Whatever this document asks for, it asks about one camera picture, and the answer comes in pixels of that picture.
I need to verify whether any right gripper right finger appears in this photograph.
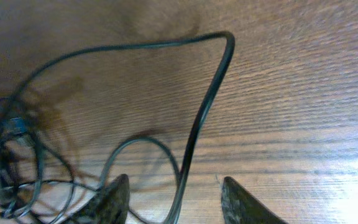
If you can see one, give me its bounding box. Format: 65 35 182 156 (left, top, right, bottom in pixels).
221 176 287 224

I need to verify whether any thin black micro-USB cable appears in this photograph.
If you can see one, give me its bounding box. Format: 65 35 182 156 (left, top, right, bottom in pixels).
11 30 236 224

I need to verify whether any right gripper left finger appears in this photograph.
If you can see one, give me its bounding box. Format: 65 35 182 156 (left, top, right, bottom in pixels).
63 174 130 224

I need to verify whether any black USB cable thick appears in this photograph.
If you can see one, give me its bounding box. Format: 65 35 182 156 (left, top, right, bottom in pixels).
0 133 183 223

